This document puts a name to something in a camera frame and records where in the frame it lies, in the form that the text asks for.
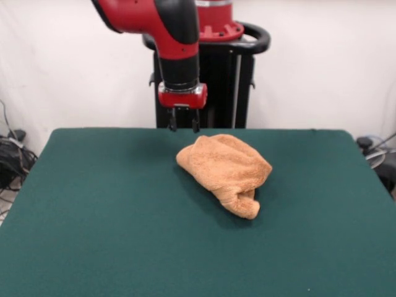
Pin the dark green table cloth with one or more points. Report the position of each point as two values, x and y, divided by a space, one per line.
123 216

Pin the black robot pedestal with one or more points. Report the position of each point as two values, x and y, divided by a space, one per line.
222 77

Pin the orange terry towel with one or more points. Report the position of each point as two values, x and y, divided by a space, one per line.
226 167

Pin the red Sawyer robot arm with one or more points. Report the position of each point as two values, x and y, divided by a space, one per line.
167 28

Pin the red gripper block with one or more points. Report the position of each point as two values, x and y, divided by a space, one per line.
182 99

